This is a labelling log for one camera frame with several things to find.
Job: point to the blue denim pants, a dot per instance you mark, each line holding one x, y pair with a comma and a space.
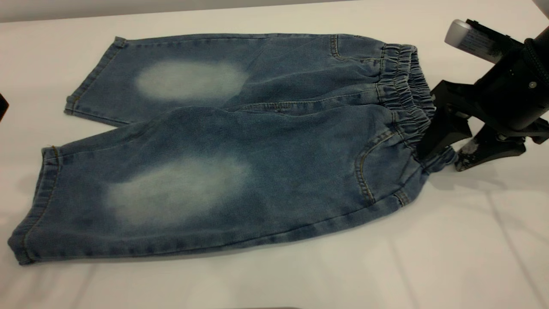
266, 163

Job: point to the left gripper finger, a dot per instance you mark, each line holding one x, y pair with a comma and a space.
2, 107

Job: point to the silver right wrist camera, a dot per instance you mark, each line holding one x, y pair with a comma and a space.
467, 38

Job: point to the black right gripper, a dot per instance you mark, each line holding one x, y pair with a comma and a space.
510, 98

